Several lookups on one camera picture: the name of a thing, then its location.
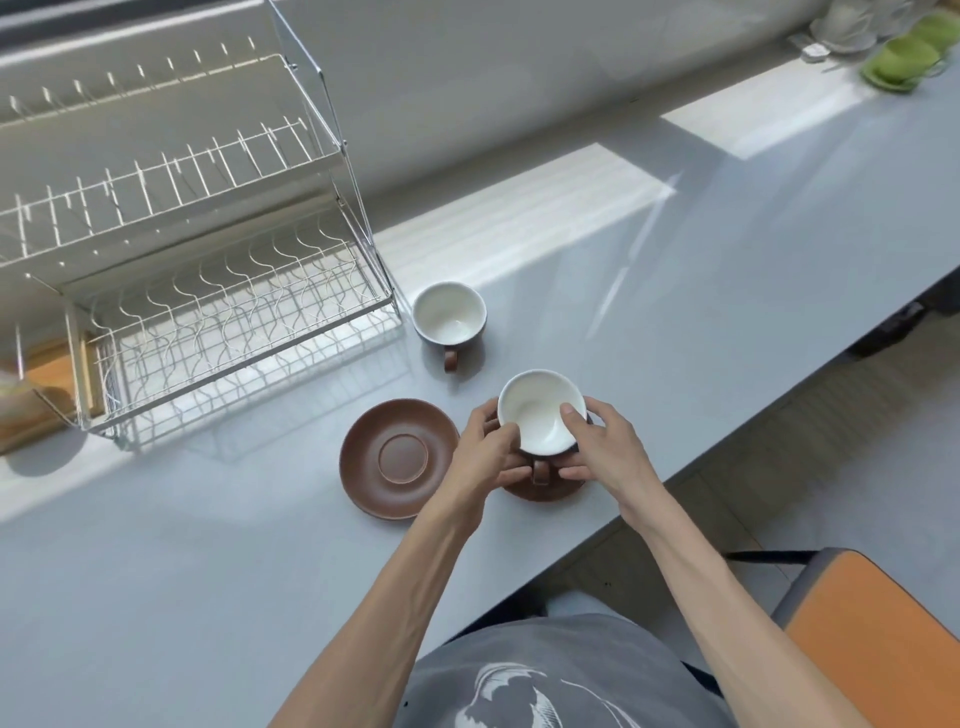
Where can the brown saucer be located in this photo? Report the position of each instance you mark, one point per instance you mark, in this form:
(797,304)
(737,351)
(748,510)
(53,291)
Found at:
(367,465)
(559,491)

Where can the person's right hand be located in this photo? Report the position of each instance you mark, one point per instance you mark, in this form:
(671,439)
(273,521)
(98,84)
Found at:
(615,461)

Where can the person's left forearm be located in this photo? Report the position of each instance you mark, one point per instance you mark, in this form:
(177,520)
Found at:
(375,622)

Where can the brown white cup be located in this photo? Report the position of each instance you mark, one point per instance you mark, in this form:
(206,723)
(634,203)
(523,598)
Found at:
(450,311)
(536,412)

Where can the grey printed shirt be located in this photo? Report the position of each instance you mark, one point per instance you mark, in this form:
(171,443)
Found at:
(562,660)

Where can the black table leg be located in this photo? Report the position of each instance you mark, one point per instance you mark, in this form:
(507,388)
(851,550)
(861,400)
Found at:
(900,326)

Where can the wooden tray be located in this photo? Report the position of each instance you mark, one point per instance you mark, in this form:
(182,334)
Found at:
(52,382)

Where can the stack of clear plastic cups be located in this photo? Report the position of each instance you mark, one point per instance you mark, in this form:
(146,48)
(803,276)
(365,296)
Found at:
(15,401)

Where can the person's left hand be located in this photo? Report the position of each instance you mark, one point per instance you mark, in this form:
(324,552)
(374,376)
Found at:
(476,469)

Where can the green cup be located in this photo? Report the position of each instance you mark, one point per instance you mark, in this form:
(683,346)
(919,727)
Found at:
(907,58)
(941,30)

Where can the person's right forearm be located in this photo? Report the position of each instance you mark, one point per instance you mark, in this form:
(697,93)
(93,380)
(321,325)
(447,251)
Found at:
(735,637)

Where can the small white box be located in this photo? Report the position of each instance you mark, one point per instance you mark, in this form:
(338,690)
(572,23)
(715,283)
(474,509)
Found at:
(814,51)

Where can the dark window frame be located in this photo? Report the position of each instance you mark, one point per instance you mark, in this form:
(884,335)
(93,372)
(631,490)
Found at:
(60,9)

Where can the orange grey chair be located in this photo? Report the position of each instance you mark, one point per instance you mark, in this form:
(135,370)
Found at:
(877,645)

